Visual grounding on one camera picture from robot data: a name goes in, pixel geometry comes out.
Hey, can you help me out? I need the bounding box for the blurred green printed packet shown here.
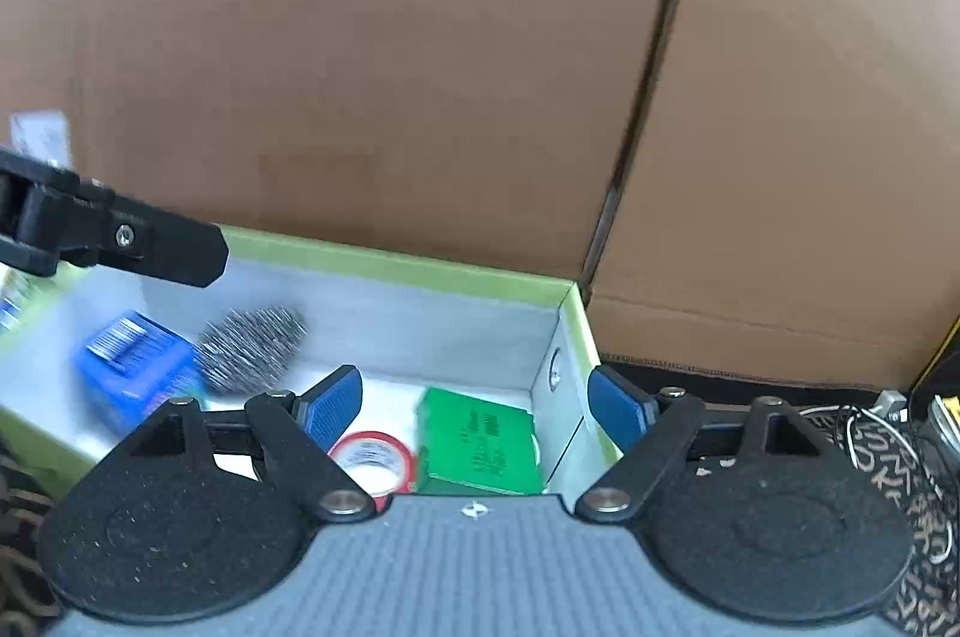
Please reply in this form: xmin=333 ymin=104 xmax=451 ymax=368
xmin=0 ymin=266 xmax=47 ymax=333

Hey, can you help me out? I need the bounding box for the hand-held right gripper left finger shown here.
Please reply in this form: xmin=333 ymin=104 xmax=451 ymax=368
xmin=129 ymin=365 xmax=377 ymax=523

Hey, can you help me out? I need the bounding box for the black yellow framed machine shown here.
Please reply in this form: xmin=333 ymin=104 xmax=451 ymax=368
xmin=910 ymin=313 xmax=960 ymax=399

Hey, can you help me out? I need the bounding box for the small blue box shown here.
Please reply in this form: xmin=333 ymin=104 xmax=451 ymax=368
xmin=75 ymin=311 xmax=205 ymax=437

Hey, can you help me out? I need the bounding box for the large brown cardboard sheet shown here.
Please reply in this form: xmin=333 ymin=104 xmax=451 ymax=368
xmin=0 ymin=0 xmax=960 ymax=389

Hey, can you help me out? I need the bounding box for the small green box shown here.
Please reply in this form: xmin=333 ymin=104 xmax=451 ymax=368
xmin=412 ymin=386 xmax=545 ymax=498

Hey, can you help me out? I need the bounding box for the steel wool scrubber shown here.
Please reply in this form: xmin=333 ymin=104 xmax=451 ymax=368
xmin=196 ymin=305 xmax=311 ymax=396

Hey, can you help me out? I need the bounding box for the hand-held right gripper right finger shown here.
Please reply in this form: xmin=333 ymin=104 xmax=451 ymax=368
xmin=574 ymin=365 xmax=827 ymax=523

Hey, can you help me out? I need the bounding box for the white shipping label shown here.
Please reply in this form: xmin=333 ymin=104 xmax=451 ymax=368
xmin=9 ymin=110 xmax=73 ymax=167

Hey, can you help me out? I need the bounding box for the white cable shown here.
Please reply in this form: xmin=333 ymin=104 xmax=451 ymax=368
xmin=801 ymin=403 xmax=947 ymax=564

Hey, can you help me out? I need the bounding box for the brown patterned table cloth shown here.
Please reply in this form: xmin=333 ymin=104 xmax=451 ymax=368
xmin=0 ymin=358 xmax=960 ymax=637

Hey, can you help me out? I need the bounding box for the red tape roll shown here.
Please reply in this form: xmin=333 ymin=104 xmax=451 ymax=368
xmin=328 ymin=431 xmax=418 ymax=513

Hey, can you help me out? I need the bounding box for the light green storage box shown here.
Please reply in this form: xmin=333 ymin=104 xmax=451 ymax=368
xmin=0 ymin=223 xmax=625 ymax=504

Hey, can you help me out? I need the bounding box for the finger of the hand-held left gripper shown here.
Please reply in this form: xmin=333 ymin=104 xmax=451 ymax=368
xmin=0 ymin=148 xmax=230 ymax=290

